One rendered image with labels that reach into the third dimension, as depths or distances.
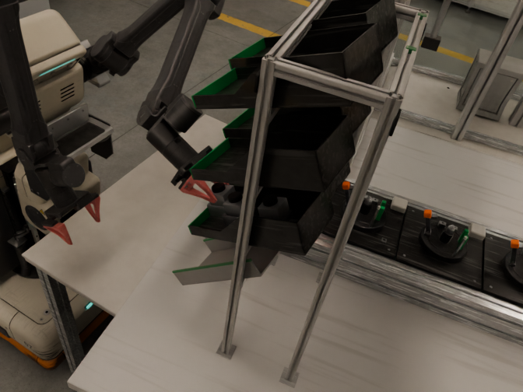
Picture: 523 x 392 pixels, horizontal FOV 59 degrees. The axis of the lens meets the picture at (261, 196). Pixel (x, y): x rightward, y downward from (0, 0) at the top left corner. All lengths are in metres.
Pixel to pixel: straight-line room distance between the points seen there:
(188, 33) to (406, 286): 0.89
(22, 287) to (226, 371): 1.15
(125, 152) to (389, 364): 2.26
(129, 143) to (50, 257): 1.84
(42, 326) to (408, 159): 1.56
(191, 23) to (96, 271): 0.71
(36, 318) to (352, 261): 1.25
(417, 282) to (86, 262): 0.93
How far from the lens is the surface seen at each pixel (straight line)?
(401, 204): 1.52
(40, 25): 1.40
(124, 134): 3.27
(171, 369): 1.21
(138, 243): 1.43
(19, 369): 2.27
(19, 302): 2.10
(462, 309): 1.44
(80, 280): 1.37
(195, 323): 1.27
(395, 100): 0.62
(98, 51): 1.47
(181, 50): 1.15
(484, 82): 2.07
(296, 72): 0.63
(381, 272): 1.37
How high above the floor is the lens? 1.95
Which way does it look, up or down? 43 degrees down
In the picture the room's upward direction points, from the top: 10 degrees clockwise
